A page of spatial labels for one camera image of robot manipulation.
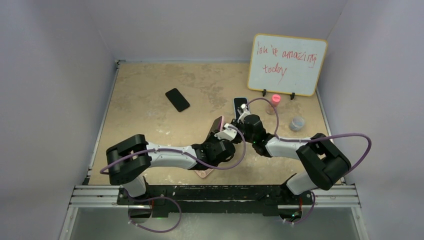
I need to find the pink capped bottle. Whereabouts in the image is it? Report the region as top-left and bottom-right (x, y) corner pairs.
(266, 94), (281, 115)

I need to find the black phone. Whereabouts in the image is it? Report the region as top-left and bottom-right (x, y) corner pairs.
(165, 88), (190, 112)

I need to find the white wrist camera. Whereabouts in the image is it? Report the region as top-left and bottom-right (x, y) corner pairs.
(214, 123), (238, 141)
(236, 103), (251, 123)

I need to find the pink phone case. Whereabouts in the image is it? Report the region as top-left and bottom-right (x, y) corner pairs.
(194, 168), (213, 179)

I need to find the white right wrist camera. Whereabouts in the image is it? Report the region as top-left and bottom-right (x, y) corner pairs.
(236, 103), (251, 123)

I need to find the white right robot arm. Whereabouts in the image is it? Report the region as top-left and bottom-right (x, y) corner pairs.
(232, 114), (352, 204)

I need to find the small clear jar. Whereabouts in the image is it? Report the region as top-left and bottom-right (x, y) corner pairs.
(288, 116), (305, 132)

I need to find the yellow framed whiteboard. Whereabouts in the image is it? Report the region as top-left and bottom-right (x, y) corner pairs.
(247, 33), (328, 97)

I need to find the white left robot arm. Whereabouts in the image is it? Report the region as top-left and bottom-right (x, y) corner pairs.
(100, 134), (236, 205)

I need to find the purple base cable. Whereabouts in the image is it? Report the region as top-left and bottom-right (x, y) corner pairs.
(127, 195), (183, 234)

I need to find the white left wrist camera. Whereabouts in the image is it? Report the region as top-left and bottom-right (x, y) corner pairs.
(214, 123), (238, 141)

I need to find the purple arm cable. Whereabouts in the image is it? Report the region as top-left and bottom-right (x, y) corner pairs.
(245, 97), (373, 176)
(99, 124), (247, 176)

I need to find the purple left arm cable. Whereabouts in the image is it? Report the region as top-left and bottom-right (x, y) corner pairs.
(99, 124), (247, 176)

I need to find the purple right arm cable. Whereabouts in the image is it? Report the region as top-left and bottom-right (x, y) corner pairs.
(245, 97), (373, 176)

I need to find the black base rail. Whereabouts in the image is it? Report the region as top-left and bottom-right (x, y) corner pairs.
(67, 184), (361, 220)

